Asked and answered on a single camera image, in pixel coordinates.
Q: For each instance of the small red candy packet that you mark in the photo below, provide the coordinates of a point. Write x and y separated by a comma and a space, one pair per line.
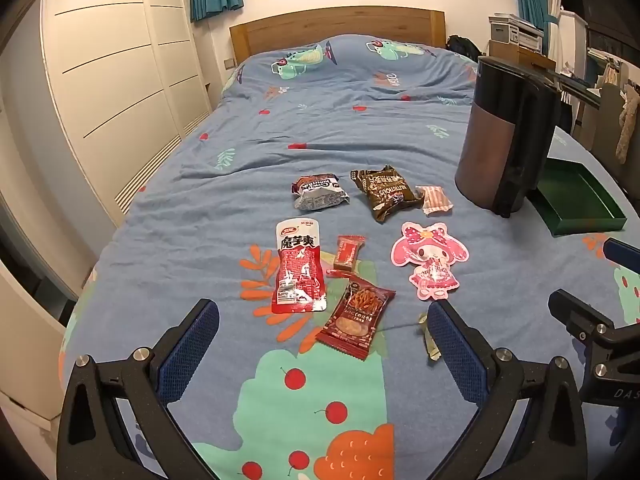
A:
346, 252

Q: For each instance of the wooden headboard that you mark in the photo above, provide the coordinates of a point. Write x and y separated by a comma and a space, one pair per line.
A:
300, 30

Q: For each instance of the beige plush toy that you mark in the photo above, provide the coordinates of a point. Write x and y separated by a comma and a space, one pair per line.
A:
625, 125

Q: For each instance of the red and white snack packet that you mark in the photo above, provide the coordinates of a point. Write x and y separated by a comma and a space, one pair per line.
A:
297, 270

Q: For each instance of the white printer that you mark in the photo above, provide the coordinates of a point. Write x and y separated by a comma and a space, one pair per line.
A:
505, 30

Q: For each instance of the small gold packet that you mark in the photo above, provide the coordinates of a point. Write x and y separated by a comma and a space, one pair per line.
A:
431, 351

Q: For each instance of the green tray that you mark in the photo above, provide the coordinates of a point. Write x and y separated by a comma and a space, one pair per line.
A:
575, 195

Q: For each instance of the grey desk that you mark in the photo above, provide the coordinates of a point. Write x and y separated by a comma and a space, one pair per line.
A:
575, 85

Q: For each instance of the pink striped candy packet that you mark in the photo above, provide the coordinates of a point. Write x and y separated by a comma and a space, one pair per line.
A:
434, 200

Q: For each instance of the black and brown electric kettle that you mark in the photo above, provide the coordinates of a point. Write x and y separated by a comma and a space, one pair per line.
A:
480, 160

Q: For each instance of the pink cartoon character packet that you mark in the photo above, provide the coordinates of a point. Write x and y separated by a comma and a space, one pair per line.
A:
432, 260

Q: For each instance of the brown snack packet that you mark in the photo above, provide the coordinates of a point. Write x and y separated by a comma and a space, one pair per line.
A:
385, 190

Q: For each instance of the dark red snack packet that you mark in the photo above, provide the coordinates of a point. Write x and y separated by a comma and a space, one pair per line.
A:
355, 317

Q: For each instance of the black bag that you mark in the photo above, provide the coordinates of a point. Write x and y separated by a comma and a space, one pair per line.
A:
462, 45

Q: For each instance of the wooden dresser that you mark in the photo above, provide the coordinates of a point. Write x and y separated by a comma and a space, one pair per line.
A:
505, 52

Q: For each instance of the white and grey snack packet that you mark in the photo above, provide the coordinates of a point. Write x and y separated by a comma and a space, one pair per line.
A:
320, 195

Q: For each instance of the cream wardrobe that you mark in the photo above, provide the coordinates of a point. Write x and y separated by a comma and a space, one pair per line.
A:
115, 60

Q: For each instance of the blue printed blanket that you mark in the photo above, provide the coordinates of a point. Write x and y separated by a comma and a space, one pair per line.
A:
350, 110

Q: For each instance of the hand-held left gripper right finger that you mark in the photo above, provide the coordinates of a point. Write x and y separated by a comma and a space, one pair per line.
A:
457, 355

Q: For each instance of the white bedside cabinet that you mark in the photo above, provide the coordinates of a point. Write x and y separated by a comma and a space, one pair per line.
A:
25, 350

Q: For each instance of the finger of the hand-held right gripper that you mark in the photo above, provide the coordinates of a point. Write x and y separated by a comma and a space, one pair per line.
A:
622, 255
575, 310

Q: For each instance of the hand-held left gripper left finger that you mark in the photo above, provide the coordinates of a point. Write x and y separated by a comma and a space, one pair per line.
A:
192, 355

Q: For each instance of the grey chair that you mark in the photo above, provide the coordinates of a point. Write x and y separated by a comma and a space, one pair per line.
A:
600, 120

